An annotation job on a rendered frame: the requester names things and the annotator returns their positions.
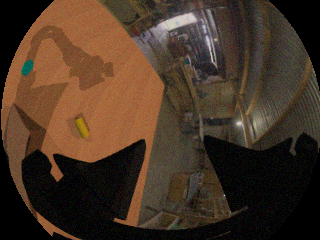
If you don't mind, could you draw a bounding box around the yellow cylinder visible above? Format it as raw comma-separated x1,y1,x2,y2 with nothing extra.
75,117,91,139

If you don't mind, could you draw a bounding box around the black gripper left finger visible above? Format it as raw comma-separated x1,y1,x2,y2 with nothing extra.
52,139,147,220

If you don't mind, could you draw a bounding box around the teal circle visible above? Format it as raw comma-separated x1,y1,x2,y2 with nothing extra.
21,60,35,76

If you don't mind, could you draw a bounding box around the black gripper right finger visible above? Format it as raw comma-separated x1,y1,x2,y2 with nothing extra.
203,135,292,213

